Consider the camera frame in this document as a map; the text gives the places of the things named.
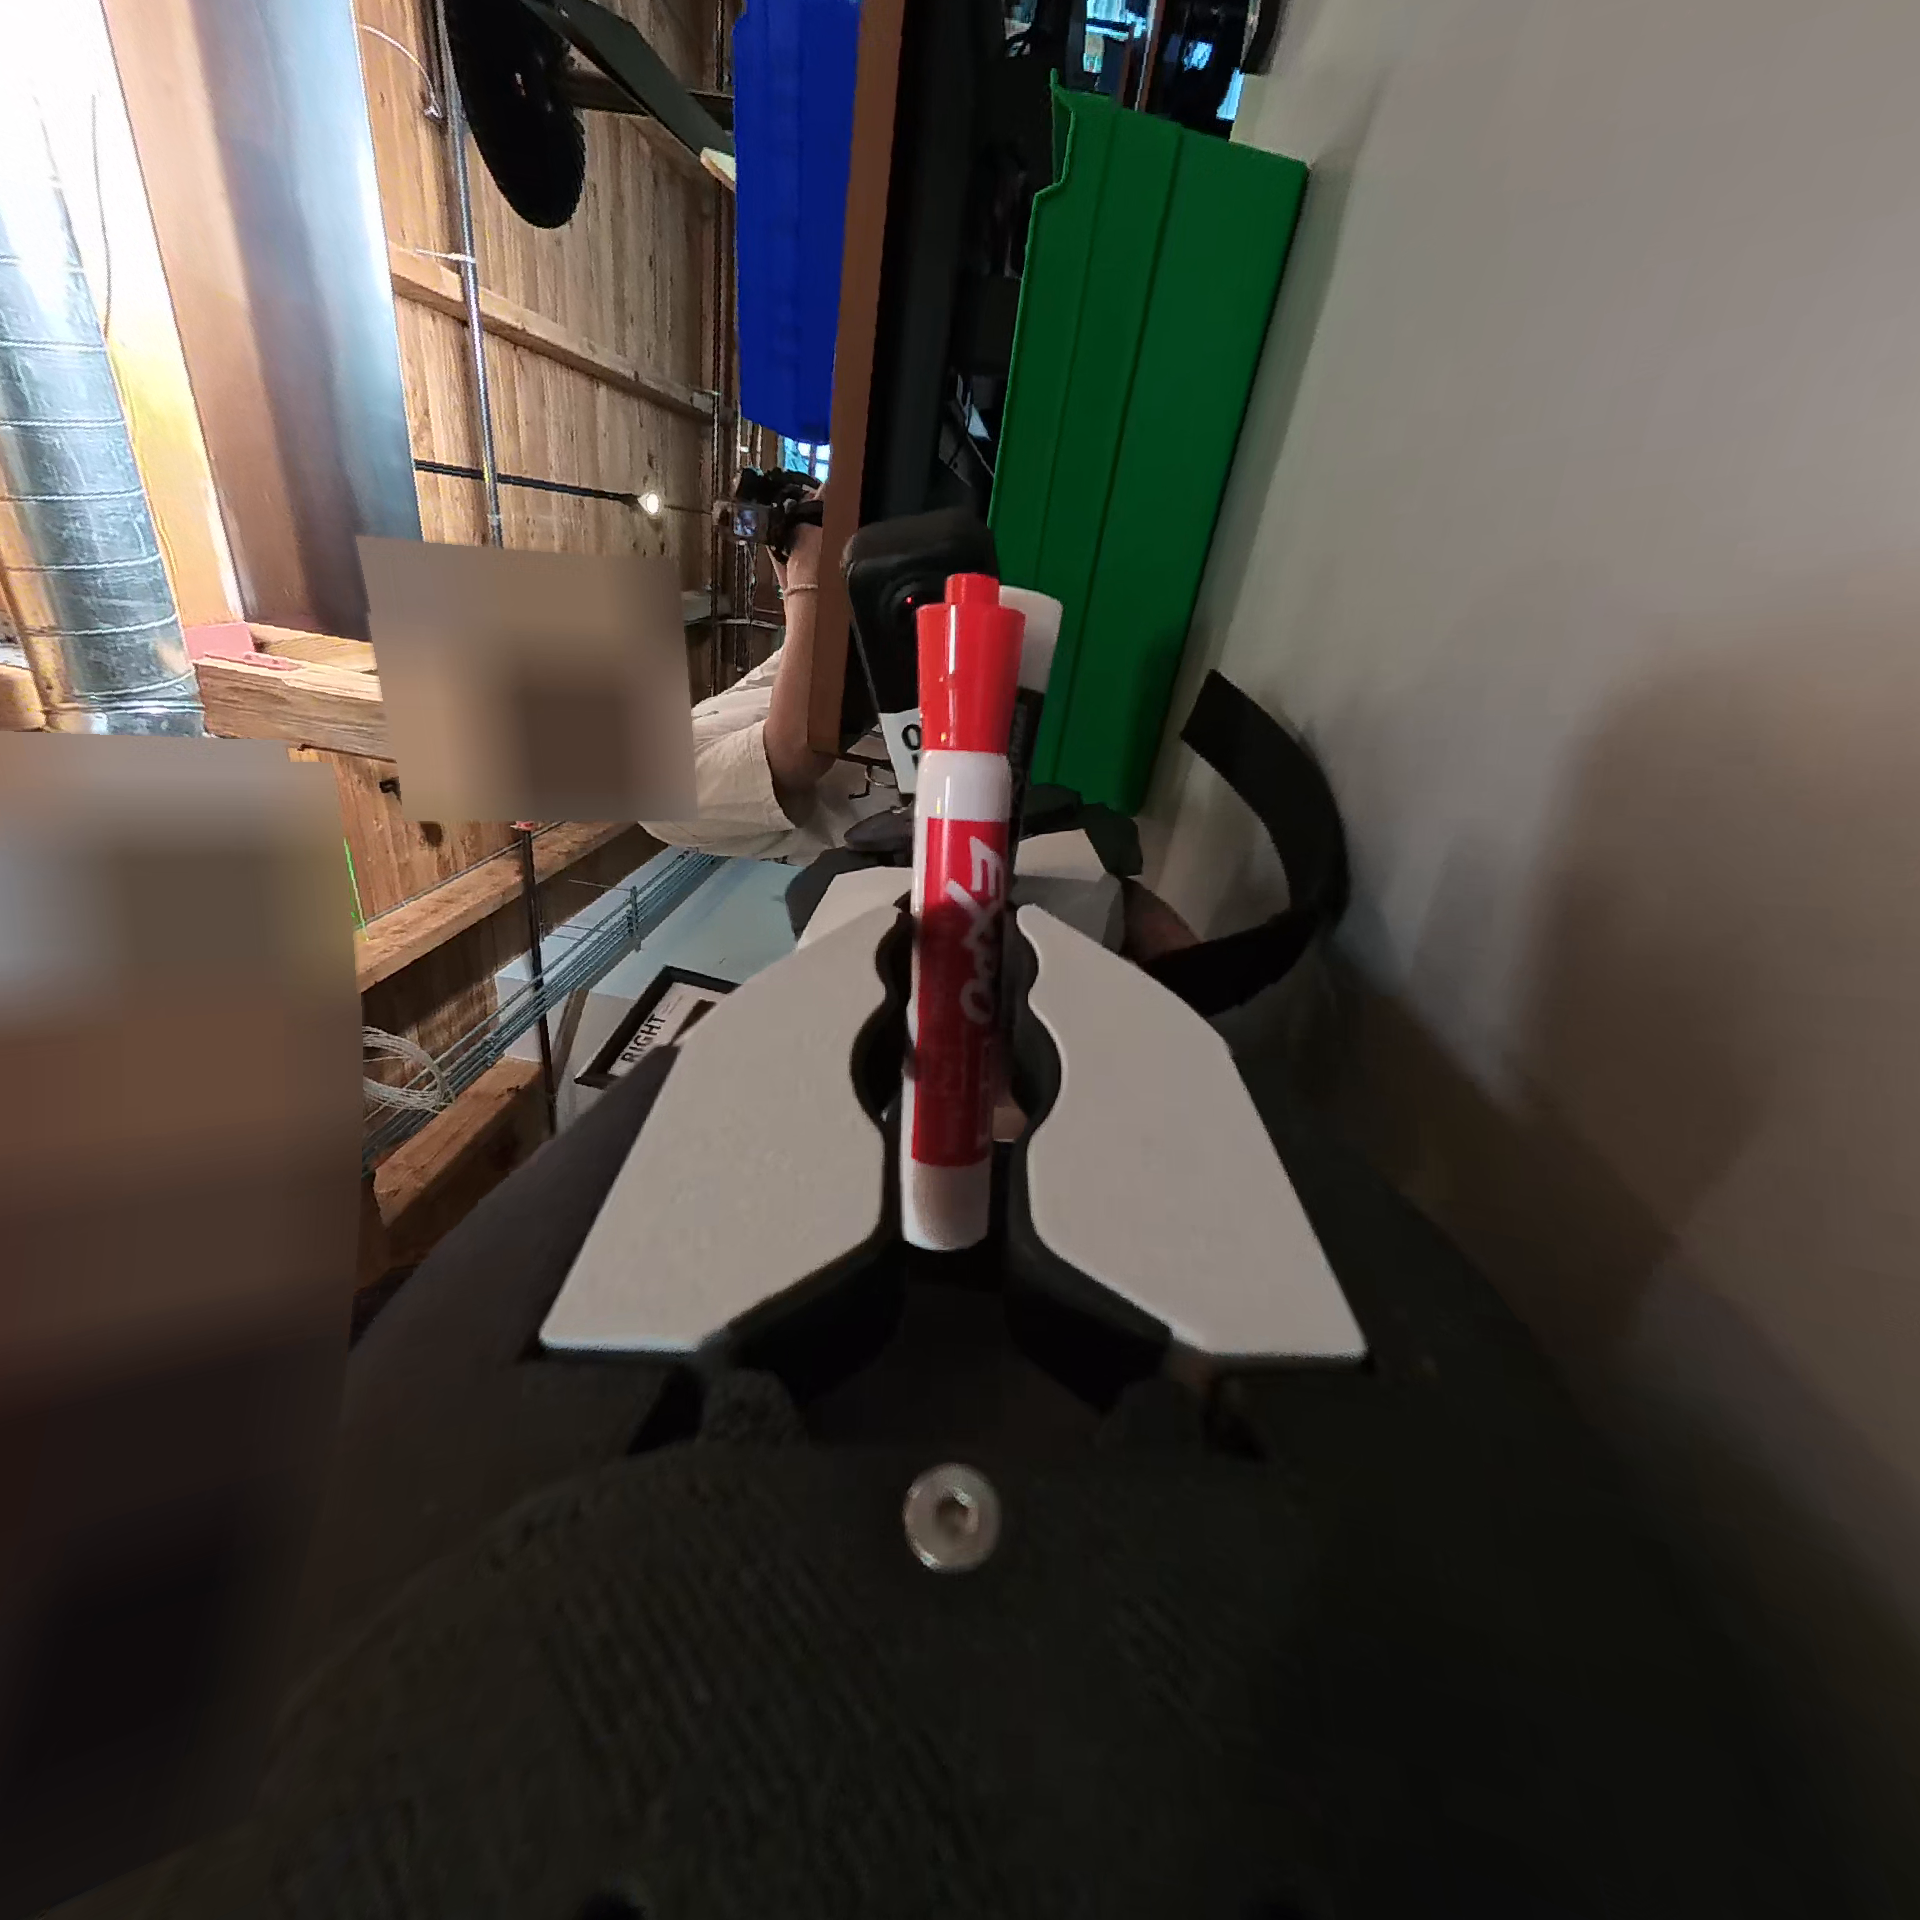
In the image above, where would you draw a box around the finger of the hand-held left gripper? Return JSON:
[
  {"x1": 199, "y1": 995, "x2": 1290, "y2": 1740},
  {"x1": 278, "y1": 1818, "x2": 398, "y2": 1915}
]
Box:
[
  {"x1": 796, "y1": 866, "x2": 916, "y2": 954},
  {"x1": 1017, "y1": 831, "x2": 1129, "y2": 947}
]

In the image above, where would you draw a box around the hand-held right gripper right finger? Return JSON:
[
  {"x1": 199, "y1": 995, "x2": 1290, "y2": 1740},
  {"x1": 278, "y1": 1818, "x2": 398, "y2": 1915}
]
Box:
[{"x1": 1009, "y1": 904, "x2": 1370, "y2": 1370}]

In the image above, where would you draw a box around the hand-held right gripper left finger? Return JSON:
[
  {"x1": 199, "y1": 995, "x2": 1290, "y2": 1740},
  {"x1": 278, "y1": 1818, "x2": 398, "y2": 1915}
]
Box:
[{"x1": 537, "y1": 904, "x2": 905, "y2": 1375}]

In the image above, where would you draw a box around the red dry erase marker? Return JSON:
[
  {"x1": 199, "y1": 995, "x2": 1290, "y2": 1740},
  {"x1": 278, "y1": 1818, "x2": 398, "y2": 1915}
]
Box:
[{"x1": 901, "y1": 575, "x2": 1031, "y2": 1255}]

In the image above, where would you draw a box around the black dry erase marker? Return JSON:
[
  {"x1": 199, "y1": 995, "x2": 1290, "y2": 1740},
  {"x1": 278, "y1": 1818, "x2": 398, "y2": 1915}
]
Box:
[{"x1": 997, "y1": 588, "x2": 1068, "y2": 911}]

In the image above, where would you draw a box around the large framed tag sign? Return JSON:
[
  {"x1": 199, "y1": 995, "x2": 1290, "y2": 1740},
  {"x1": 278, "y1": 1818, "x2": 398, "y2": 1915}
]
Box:
[{"x1": 577, "y1": 968, "x2": 740, "y2": 1092}]

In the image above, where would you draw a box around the green plastic bin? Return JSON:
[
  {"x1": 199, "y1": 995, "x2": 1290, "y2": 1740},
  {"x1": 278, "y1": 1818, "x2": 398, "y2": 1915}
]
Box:
[{"x1": 986, "y1": 76, "x2": 1311, "y2": 816}]

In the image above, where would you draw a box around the blue panel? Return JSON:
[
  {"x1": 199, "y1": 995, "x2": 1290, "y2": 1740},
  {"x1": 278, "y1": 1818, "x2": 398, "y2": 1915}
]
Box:
[{"x1": 730, "y1": 0, "x2": 861, "y2": 448}]

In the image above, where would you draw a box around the black disc on rod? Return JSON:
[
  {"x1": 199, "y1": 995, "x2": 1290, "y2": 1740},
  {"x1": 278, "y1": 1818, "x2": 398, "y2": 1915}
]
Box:
[{"x1": 445, "y1": 0, "x2": 593, "y2": 232}]

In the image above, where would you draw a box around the grey wire coil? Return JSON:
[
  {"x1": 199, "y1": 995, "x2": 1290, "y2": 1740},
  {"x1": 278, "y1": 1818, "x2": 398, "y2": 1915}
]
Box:
[{"x1": 359, "y1": 1026, "x2": 454, "y2": 1122}]

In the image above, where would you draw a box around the rectangular silver duct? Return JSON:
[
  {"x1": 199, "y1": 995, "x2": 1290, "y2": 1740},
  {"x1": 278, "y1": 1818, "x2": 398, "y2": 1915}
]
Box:
[{"x1": 105, "y1": 0, "x2": 426, "y2": 644}]

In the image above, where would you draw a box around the round silver duct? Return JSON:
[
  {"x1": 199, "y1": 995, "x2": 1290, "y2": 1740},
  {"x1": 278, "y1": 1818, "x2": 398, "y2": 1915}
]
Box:
[{"x1": 0, "y1": 225, "x2": 207, "y2": 740}]

